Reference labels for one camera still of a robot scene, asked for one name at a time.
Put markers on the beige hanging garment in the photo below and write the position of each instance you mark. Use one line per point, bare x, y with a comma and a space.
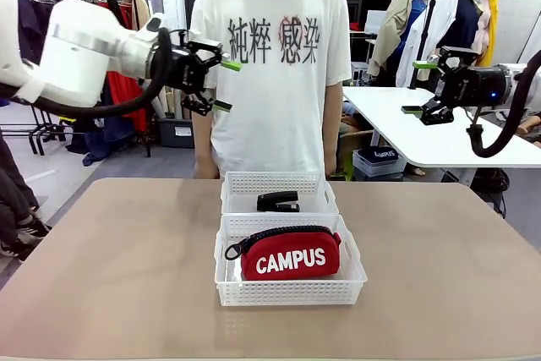
143, 18

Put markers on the grey storage bin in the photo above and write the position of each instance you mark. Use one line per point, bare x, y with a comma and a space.
175, 135

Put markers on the person's left forearm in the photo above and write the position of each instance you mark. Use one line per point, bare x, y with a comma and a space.
333, 124

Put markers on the green box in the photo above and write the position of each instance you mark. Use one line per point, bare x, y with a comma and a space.
347, 166

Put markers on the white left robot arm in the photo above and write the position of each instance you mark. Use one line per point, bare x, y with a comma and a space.
72, 69

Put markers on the person in dark trousers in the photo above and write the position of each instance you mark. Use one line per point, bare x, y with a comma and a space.
12, 200

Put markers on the person's right forearm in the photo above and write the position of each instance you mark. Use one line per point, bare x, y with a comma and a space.
203, 141

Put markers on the black bag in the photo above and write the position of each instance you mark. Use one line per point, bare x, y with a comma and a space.
490, 179

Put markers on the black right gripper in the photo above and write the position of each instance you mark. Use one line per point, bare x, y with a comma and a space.
473, 84

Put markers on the navy Campus pouch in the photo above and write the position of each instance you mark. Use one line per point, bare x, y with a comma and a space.
380, 154

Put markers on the brown cardboard box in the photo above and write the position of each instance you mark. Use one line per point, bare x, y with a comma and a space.
357, 141

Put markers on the mannequin in beige coat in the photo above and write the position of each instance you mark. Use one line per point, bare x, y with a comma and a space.
393, 27

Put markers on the small white storage basket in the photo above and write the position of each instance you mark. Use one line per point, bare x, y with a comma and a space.
367, 167

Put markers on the white side table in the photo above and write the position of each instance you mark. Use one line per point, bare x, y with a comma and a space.
444, 141

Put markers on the person's right hand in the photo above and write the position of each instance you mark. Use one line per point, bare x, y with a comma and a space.
205, 168

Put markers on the beige cardboard tube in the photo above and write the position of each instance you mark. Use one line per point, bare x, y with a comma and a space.
170, 104

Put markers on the dark navy hanging coat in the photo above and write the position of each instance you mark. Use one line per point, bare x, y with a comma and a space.
31, 27

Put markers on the person in white printed t-shirt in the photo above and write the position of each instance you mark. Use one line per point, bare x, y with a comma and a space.
266, 116

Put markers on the person's left hand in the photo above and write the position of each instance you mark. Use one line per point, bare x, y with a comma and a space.
331, 167

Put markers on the red hanging dress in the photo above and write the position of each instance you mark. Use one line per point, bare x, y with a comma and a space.
120, 94

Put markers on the black stapler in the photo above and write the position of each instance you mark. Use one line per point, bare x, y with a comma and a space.
277, 204

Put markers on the black stand pole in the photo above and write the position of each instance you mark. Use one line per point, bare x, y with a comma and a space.
432, 18

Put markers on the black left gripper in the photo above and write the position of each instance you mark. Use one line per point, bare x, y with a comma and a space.
188, 71

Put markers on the mannequin in white coat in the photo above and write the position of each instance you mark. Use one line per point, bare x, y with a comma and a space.
444, 18

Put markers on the yellow garment on stand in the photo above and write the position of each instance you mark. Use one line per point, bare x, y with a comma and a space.
491, 31

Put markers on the white perforated plastic basket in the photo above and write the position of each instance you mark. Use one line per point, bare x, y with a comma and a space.
287, 293
279, 183

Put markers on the black clothes rack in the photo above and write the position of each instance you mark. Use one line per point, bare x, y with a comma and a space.
148, 145

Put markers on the red Campus zipper pouch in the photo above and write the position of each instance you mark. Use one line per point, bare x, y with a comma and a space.
291, 257

